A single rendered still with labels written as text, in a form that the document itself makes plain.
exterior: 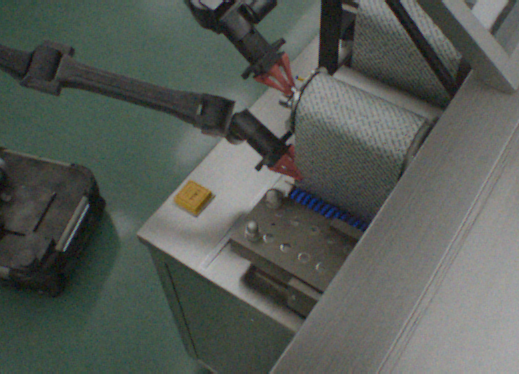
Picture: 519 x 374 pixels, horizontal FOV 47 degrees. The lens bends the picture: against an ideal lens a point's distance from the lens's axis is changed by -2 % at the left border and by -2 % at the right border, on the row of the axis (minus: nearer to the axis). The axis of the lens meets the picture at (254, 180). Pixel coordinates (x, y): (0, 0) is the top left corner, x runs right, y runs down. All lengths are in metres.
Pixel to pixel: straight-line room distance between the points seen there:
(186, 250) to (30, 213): 1.11
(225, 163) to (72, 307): 1.13
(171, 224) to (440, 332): 0.88
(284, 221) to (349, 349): 0.82
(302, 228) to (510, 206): 0.55
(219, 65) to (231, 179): 1.67
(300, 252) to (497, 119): 0.68
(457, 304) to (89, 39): 2.95
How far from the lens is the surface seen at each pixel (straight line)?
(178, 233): 1.52
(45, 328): 2.53
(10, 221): 2.51
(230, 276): 1.45
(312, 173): 1.35
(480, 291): 0.86
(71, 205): 2.48
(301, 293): 1.30
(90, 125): 3.06
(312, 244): 1.33
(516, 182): 0.98
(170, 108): 1.34
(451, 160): 0.69
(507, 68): 0.78
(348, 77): 1.36
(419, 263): 0.61
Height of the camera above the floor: 2.18
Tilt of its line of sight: 54 degrees down
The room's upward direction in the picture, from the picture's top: 4 degrees counter-clockwise
